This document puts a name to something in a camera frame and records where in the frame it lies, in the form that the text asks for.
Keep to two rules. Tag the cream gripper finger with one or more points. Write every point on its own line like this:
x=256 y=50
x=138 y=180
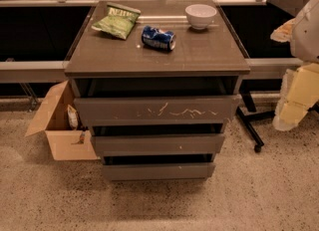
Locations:
x=299 y=92
x=283 y=33

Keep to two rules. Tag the grey top drawer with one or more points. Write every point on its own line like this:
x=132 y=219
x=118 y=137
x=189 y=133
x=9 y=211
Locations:
x=153 y=111

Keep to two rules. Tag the grey drawer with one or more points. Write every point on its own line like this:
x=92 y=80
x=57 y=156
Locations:
x=157 y=145
x=159 y=171
x=153 y=111

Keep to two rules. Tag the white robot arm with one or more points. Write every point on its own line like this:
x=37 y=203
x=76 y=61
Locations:
x=304 y=43

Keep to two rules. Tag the grey drawer cabinet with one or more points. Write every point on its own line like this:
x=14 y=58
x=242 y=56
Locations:
x=204 y=63

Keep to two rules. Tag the grey middle drawer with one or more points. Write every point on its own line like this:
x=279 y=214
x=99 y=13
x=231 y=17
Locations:
x=157 y=145

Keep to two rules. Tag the grey bottom drawer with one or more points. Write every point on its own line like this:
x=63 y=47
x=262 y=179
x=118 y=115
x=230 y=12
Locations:
x=159 y=171

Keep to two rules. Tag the open cardboard box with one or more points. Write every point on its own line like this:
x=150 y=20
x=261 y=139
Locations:
x=51 y=118

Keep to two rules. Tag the white ceramic bowl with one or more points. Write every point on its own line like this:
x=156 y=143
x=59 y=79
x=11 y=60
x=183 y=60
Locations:
x=200 y=16

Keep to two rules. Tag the crushed blue soda can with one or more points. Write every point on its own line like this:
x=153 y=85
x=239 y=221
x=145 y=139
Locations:
x=157 y=38

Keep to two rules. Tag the green chip bag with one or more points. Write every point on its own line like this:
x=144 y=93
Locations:
x=119 y=22

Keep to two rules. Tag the white wrapper in box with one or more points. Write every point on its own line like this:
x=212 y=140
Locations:
x=72 y=117

